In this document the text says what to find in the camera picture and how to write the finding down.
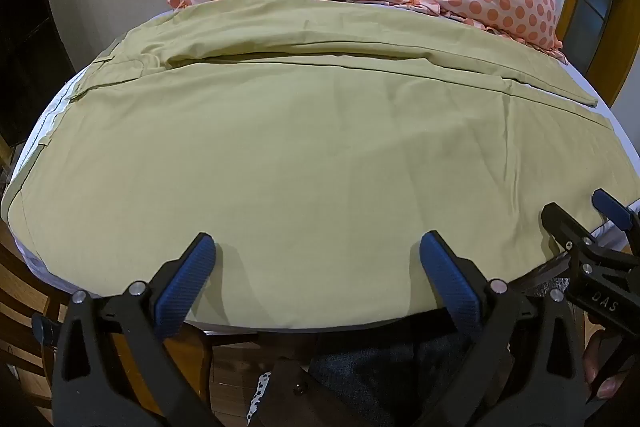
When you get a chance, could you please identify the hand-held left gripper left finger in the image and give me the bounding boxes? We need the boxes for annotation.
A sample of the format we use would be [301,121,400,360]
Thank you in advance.
[52,233,218,427]

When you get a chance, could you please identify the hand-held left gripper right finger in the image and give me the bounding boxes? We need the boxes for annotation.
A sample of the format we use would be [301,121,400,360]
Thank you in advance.
[418,230,589,427]

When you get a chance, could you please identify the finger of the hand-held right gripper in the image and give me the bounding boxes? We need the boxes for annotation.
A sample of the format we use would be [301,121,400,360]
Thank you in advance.
[591,189,640,239]
[542,202,601,258]

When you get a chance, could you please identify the khaki pants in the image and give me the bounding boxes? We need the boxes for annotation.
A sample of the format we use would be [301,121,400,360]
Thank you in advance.
[0,0,640,314]

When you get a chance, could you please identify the person's right hand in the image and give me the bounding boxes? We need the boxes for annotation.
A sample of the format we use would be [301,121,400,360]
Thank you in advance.
[581,329,623,389]

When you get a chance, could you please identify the person's dark grey clothing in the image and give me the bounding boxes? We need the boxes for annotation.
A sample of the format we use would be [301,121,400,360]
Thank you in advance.
[309,337,483,427]

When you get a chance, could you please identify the white dotted cloth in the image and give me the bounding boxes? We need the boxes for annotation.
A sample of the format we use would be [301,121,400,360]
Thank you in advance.
[244,371,273,427]

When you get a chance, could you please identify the white bed sheet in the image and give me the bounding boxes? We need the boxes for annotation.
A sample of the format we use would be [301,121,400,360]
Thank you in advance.
[9,9,640,337]

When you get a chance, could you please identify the dark cabinet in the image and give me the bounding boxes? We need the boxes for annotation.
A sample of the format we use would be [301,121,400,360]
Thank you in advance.
[0,0,76,148]

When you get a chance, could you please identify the wooden bed frame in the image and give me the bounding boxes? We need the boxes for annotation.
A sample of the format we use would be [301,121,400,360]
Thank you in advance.
[42,292,306,427]

